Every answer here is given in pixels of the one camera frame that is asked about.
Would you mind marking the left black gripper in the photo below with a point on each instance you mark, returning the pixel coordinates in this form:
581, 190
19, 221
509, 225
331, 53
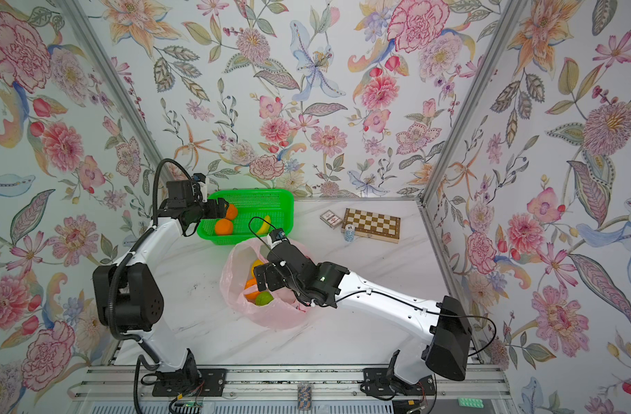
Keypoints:
212, 208

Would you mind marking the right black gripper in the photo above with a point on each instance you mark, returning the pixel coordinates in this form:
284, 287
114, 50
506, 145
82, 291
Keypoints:
265, 277

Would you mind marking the orange fruit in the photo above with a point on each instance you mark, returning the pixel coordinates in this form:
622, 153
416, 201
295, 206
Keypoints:
224, 227
232, 212
251, 291

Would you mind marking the pink plastic bag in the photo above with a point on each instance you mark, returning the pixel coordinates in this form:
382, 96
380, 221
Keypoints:
277, 310

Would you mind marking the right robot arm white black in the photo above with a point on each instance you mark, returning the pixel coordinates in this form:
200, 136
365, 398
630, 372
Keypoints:
441, 327

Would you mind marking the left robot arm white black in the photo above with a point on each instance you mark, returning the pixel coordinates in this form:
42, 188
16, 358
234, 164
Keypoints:
129, 301

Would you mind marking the green fruit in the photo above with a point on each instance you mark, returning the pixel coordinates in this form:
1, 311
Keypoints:
263, 299

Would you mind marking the yellow lemon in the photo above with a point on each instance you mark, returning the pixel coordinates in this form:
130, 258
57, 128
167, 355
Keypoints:
256, 264

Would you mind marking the green plastic basket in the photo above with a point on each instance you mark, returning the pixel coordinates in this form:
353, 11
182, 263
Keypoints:
274, 205

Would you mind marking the yellow banana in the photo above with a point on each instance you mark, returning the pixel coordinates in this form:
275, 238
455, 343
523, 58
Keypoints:
265, 226

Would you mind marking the playing card deck box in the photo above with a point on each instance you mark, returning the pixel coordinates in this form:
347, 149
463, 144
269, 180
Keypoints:
331, 219

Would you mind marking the blue poker chip stack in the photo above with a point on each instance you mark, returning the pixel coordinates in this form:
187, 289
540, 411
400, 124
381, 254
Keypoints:
349, 232

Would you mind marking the wooden chessboard box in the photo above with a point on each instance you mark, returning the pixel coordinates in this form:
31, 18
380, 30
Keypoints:
373, 225

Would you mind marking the green led module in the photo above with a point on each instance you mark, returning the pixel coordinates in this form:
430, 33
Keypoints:
475, 403

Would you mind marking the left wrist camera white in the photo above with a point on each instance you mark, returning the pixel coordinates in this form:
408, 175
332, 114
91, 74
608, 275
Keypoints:
199, 186

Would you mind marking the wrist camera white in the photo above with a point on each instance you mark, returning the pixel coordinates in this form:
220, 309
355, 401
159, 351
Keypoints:
199, 186
276, 236

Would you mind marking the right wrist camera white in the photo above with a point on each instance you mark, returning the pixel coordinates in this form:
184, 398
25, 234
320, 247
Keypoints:
276, 236

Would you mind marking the small patterned tag on rail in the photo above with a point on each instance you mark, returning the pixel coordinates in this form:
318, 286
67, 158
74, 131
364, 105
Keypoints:
304, 397

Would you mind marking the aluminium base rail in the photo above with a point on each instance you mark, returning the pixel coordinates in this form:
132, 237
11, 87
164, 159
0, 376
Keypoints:
281, 382

